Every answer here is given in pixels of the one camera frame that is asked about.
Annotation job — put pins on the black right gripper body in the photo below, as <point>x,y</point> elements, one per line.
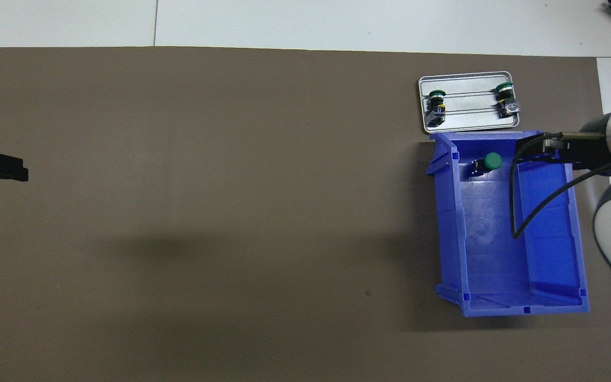
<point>594,143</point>

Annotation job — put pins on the green push button switch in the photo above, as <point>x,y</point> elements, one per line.
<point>492,161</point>
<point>507,101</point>
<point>436,106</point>

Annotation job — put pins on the silver metal tray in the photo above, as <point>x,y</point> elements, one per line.
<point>470,119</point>

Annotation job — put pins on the blue plastic storage bin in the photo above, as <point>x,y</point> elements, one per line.
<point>486,265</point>

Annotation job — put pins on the brown table mat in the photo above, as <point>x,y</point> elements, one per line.
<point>231,212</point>

